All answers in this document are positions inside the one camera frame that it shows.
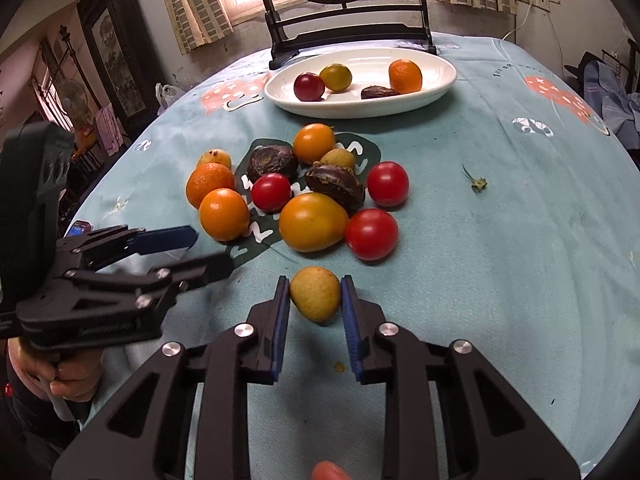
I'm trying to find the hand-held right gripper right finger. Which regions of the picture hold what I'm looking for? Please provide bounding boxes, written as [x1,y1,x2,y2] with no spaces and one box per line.
[339,275,583,480]

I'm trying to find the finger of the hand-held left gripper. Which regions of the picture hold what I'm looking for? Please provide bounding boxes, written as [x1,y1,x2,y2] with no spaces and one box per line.
[17,252,235,323]
[56,225,198,281]

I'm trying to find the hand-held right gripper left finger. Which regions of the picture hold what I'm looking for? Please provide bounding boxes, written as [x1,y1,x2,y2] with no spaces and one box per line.
[51,276,292,480]

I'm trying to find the yellow loquat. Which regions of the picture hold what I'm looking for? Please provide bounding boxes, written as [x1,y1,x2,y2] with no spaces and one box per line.
[290,266,342,323]

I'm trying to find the small smooth orange citrus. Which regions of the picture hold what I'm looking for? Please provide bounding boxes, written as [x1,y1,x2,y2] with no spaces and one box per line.
[292,123,336,166]
[198,187,251,242]

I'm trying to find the rough orange mandarin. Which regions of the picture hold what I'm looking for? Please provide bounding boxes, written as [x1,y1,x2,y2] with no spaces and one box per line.
[186,162,236,209]

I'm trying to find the small orange loquat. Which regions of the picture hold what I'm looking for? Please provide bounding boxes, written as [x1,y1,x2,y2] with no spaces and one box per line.
[197,148,233,170]

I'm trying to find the red cherry tomato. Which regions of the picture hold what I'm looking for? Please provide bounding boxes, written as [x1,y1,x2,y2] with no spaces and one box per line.
[366,161,410,208]
[251,172,292,213]
[345,208,399,262]

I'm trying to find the large orange-yellow tomato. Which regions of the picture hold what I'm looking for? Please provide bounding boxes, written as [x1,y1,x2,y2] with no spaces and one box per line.
[278,192,350,253]

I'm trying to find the dark wrinkled passion fruit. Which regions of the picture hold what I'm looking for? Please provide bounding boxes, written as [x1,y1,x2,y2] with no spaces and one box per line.
[246,144,299,184]
[305,161,367,213]

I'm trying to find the small pale loquat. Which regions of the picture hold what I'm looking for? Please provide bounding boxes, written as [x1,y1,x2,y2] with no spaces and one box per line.
[320,148,357,171]

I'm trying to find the white oval plate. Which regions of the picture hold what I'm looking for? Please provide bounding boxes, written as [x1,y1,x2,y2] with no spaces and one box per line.
[263,47,457,119]

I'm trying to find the person's right hand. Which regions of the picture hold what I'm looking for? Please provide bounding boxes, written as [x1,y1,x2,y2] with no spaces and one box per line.
[311,461,353,480]

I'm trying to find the person's left hand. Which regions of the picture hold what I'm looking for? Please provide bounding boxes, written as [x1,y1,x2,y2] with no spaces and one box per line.
[7,337,103,403]

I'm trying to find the pink hanging cloth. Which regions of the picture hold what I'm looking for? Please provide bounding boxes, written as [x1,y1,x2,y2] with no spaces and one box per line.
[94,105,123,156]

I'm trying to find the standing fan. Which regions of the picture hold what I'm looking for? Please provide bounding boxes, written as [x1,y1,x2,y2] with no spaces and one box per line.
[50,77,91,131]

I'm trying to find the white plastic bag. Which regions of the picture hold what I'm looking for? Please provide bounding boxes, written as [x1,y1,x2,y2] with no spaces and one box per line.
[156,82,187,116]

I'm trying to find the dark wooden coat stand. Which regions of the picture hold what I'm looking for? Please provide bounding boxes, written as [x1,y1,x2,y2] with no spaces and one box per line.
[59,25,81,91]

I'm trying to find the green fruit stem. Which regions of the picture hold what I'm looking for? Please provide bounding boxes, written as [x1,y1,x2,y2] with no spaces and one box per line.
[461,164,488,194]

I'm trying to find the dark red plum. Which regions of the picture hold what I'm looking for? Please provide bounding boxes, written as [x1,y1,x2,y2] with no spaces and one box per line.
[293,72,327,103]

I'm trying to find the yellow-green tomato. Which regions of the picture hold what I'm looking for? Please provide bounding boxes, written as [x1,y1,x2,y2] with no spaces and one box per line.
[319,63,353,93]

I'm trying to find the dark brown date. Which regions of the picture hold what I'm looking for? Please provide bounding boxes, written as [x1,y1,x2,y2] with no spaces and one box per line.
[360,85,402,101]

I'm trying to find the oval orange kumquat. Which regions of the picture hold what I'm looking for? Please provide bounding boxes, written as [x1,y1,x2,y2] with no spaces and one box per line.
[388,59,423,95]

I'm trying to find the black-framed painted table screen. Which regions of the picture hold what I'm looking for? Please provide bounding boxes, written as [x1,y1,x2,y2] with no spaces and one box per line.
[248,0,439,71]

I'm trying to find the blue clothes pile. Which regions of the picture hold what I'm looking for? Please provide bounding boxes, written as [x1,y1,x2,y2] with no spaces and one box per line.
[565,50,640,151]

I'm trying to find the black framed wall picture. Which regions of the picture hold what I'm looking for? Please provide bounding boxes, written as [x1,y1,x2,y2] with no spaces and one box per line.
[75,0,161,133]

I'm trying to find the white power cable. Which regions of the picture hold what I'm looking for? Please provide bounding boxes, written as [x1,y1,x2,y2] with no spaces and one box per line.
[502,0,533,43]

